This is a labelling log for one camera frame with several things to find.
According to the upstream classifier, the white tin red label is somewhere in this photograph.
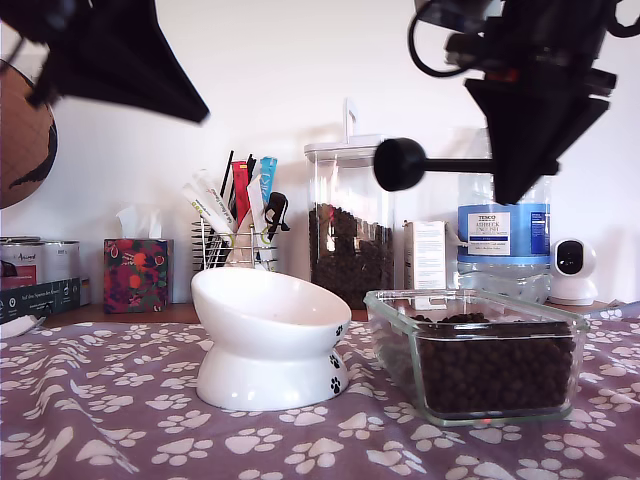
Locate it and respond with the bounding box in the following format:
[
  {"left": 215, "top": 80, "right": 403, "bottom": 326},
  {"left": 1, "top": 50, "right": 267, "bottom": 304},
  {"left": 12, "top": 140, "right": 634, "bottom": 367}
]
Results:
[{"left": 0, "top": 237, "right": 47, "bottom": 292}]

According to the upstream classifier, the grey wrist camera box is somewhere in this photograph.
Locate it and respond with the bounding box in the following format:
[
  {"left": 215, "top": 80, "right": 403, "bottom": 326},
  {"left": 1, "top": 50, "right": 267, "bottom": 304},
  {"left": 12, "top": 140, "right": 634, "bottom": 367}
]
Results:
[{"left": 414, "top": 0, "right": 504, "bottom": 25}]

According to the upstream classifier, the chrome wire holder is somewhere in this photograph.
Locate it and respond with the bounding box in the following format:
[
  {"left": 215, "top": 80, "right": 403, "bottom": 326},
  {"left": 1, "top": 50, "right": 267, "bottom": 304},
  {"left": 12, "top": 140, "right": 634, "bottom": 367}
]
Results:
[{"left": 190, "top": 219, "right": 278, "bottom": 274}]

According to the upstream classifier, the tall clear jar white lid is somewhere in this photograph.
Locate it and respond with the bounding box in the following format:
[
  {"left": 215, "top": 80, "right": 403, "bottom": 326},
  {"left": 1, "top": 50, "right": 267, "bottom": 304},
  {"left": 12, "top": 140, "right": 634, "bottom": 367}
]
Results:
[{"left": 303, "top": 98, "right": 400, "bottom": 311}]

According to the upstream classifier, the white flat dish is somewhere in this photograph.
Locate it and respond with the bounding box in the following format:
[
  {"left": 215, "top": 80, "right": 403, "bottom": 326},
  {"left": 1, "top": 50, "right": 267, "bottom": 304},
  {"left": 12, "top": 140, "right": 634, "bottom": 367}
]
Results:
[{"left": 0, "top": 314, "right": 46, "bottom": 341}]

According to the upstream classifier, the black hair clip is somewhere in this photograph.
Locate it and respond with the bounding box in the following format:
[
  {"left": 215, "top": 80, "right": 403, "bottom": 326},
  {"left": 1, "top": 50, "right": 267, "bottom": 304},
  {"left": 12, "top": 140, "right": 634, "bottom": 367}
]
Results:
[{"left": 261, "top": 191, "right": 291, "bottom": 242}]

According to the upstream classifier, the small white round camera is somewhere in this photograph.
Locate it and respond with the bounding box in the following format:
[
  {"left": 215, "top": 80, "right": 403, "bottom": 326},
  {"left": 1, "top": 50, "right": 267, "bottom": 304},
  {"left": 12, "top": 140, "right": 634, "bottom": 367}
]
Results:
[{"left": 548, "top": 237, "right": 600, "bottom": 307}]

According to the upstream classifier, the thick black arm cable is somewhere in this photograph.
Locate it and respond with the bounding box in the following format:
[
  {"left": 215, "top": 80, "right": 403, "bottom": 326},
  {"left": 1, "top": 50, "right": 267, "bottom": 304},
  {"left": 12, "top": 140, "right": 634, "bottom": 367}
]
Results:
[{"left": 606, "top": 13, "right": 640, "bottom": 39}]

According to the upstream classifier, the red sachet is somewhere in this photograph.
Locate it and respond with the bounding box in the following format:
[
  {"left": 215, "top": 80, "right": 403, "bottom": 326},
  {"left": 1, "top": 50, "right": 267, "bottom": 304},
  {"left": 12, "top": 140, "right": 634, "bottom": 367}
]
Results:
[{"left": 230, "top": 160, "right": 251, "bottom": 229}]

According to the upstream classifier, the large clear water bottle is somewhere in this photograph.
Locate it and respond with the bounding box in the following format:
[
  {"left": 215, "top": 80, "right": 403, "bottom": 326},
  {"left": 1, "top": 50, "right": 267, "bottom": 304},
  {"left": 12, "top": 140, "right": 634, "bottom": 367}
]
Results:
[{"left": 456, "top": 127, "right": 553, "bottom": 305}]

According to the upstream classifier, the purple paw-print cloth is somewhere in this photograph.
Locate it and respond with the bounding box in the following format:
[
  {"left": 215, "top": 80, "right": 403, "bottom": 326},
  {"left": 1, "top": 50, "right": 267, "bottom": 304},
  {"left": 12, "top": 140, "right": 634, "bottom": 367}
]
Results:
[{"left": 0, "top": 303, "right": 640, "bottom": 480}]

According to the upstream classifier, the clear glass rectangular container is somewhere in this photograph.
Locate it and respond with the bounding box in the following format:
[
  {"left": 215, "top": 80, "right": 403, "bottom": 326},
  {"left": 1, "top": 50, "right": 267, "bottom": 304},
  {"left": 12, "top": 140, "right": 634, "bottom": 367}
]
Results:
[{"left": 363, "top": 288, "right": 590, "bottom": 428}]

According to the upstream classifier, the brown cat food kibble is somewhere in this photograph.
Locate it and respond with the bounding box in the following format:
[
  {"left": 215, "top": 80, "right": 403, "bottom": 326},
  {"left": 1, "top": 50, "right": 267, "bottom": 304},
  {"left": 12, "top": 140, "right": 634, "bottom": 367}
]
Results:
[
  {"left": 306, "top": 201, "right": 395, "bottom": 300},
  {"left": 413, "top": 310, "right": 576, "bottom": 417}
]

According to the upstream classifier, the white tilted ceramic pet bowl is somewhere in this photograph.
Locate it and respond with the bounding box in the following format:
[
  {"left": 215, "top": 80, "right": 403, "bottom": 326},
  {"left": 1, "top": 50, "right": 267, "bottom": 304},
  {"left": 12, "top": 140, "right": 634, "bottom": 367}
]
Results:
[{"left": 189, "top": 268, "right": 353, "bottom": 413}]

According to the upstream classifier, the brown cork globe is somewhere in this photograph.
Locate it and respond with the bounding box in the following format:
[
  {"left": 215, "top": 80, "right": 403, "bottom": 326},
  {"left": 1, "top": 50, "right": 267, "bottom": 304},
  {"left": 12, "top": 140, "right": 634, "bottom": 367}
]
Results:
[{"left": 0, "top": 64, "right": 59, "bottom": 210}]

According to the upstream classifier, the plain white tin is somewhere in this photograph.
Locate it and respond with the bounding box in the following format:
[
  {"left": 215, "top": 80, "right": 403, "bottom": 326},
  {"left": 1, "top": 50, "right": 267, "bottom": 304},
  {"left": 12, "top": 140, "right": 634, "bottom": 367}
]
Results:
[{"left": 43, "top": 240, "right": 81, "bottom": 284}]

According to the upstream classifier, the black plastic measuring scoop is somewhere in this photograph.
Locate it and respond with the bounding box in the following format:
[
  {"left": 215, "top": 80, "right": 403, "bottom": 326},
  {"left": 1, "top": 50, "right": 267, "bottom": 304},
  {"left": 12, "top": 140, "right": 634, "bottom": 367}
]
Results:
[{"left": 373, "top": 138, "right": 497, "bottom": 193}]

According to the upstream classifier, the floral tissue box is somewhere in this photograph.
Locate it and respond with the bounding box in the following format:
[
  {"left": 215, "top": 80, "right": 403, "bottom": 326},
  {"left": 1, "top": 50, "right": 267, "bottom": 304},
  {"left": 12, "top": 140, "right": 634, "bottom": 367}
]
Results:
[{"left": 103, "top": 238, "right": 175, "bottom": 315}]

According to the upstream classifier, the white sachet green print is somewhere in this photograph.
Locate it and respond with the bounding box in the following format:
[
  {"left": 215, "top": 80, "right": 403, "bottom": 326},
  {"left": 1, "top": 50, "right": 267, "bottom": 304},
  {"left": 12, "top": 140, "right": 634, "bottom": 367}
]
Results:
[{"left": 180, "top": 182, "right": 236, "bottom": 249}]

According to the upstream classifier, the plain white sachet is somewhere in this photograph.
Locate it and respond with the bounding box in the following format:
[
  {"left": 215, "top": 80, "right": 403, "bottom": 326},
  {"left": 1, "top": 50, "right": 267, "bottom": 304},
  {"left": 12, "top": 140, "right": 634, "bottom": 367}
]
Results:
[{"left": 244, "top": 173, "right": 267, "bottom": 239}]

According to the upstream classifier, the dark green flat box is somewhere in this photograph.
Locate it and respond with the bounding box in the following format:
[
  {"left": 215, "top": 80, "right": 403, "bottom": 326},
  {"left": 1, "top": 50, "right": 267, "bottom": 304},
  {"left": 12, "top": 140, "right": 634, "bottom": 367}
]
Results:
[{"left": 0, "top": 277, "right": 82, "bottom": 325}]

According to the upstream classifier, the white tissue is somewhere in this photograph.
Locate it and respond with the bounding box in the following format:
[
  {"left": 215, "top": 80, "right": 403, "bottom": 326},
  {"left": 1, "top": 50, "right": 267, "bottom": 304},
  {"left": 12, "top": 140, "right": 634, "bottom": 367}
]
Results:
[{"left": 114, "top": 203, "right": 164, "bottom": 241}]

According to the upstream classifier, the small white cardboard carton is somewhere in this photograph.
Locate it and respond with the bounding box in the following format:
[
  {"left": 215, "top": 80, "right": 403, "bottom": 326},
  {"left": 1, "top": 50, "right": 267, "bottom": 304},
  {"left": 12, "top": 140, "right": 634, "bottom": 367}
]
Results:
[{"left": 402, "top": 220, "right": 448, "bottom": 292}]

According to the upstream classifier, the thin black straw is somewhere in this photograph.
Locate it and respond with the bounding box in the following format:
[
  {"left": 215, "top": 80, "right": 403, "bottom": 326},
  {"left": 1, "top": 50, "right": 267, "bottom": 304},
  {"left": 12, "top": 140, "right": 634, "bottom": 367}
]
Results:
[{"left": 218, "top": 149, "right": 235, "bottom": 204}]

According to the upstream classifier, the white sachet black print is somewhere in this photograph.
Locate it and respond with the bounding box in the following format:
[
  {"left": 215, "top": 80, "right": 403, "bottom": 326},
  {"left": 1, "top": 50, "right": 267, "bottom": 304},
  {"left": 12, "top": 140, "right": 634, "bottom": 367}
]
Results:
[{"left": 192, "top": 168, "right": 236, "bottom": 234}]

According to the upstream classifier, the blue sachet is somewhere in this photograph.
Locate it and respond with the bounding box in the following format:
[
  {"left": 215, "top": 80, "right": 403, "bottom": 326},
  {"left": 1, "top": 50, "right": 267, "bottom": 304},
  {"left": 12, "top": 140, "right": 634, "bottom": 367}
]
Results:
[{"left": 257, "top": 156, "right": 279, "bottom": 207}]

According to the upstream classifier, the thin black camera cable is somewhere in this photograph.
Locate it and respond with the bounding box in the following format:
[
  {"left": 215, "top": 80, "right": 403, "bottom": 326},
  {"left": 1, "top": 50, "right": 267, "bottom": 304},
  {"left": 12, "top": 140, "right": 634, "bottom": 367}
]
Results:
[{"left": 407, "top": 0, "right": 489, "bottom": 80}]

